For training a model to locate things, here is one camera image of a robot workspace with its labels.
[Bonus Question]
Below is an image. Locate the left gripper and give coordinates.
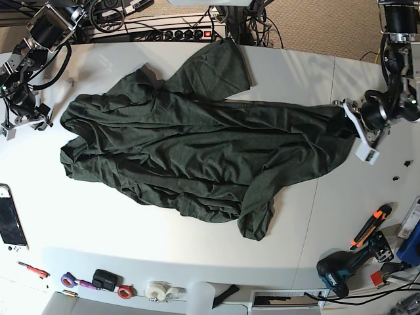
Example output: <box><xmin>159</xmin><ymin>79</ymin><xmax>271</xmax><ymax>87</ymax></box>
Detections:
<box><xmin>333</xmin><ymin>97</ymin><xmax>390</xmax><ymax>148</ymax></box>

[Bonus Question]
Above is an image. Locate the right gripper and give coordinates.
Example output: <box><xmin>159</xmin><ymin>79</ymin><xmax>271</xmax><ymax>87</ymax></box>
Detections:
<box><xmin>3</xmin><ymin>96</ymin><xmax>53</xmax><ymax>131</ymax></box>

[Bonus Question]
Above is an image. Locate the dark green t-shirt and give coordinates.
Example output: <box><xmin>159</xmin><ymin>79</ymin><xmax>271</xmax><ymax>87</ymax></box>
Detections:
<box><xmin>60</xmin><ymin>39</ymin><xmax>356</xmax><ymax>241</ymax></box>

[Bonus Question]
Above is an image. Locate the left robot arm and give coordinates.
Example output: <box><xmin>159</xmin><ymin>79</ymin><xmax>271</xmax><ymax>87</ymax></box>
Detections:
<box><xmin>334</xmin><ymin>1</ymin><xmax>419</xmax><ymax>150</ymax></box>

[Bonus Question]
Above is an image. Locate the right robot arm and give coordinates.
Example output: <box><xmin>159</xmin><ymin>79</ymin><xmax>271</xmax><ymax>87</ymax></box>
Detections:
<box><xmin>1</xmin><ymin>1</ymin><xmax>87</xmax><ymax>138</ymax></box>

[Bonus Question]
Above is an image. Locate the orange black utility knife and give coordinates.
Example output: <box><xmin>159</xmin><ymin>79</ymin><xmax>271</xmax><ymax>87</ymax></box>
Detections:
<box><xmin>349</xmin><ymin>204</ymin><xmax>392</xmax><ymax>251</ymax></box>

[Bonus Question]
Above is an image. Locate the blue box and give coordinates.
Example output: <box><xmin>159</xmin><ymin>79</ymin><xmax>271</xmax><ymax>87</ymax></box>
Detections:
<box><xmin>396</xmin><ymin>223</ymin><xmax>420</xmax><ymax>266</ymax></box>

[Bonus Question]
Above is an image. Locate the purple tape roll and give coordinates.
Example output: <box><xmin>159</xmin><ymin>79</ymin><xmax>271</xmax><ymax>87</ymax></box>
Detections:
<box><xmin>60</xmin><ymin>272</ymin><xmax>78</xmax><ymax>288</ymax></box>

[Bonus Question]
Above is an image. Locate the white power strip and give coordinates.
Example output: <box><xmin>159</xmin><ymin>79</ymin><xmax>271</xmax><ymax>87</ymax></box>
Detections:
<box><xmin>84</xmin><ymin>12</ymin><xmax>227</xmax><ymax>43</ymax></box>

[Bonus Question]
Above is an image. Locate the red tape roll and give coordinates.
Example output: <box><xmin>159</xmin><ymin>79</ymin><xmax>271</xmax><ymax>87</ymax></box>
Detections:
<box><xmin>117</xmin><ymin>285</ymin><xmax>135</xmax><ymax>300</ymax></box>

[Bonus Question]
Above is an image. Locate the clear tape dispenser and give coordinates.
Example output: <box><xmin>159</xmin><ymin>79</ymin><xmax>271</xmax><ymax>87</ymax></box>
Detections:
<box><xmin>144</xmin><ymin>281</ymin><xmax>186</xmax><ymax>303</ymax></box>

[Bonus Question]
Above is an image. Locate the white translucent cup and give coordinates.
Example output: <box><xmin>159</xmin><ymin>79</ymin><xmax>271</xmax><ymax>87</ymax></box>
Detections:
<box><xmin>186</xmin><ymin>282</ymin><xmax>215</xmax><ymax>315</ymax></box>

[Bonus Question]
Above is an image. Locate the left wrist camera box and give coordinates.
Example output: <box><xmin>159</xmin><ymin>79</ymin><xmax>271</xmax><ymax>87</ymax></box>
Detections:
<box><xmin>356</xmin><ymin>142</ymin><xmax>380</xmax><ymax>165</ymax></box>

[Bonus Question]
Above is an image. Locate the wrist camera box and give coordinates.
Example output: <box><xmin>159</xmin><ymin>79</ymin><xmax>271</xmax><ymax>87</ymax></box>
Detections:
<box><xmin>356</xmin><ymin>142</ymin><xmax>380</xmax><ymax>165</ymax></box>
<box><xmin>1</xmin><ymin>122</ymin><xmax>16</xmax><ymax>141</ymax></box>

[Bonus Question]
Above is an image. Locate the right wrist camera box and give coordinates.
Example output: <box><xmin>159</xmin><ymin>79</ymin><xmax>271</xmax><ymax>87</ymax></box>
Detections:
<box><xmin>1</xmin><ymin>122</ymin><xmax>16</xmax><ymax>141</ymax></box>

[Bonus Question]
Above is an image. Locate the black tablet with white frame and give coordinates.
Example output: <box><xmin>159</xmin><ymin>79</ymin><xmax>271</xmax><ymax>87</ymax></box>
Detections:
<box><xmin>1</xmin><ymin>184</ymin><xmax>28</xmax><ymax>253</ymax></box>

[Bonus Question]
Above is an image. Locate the teal black cordless drill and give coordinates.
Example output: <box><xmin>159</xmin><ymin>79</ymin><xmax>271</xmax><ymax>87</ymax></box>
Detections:
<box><xmin>316</xmin><ymin>231</ymin><xmax>394</xmax><ymax>299</ymax></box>

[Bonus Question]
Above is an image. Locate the red handled screwdriver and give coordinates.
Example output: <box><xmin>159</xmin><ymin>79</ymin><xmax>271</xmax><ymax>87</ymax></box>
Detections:
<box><xmin>17</xmin><ymin>261</ymin><xmax>49</xmax><ymax>279</ymax></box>

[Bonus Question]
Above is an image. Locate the black action camera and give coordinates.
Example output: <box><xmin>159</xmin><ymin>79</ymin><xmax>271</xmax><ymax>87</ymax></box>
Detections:
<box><xmin>91</xmin><ymin>269</ymin><xmax>118</xmax><ymax>291</ymax></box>

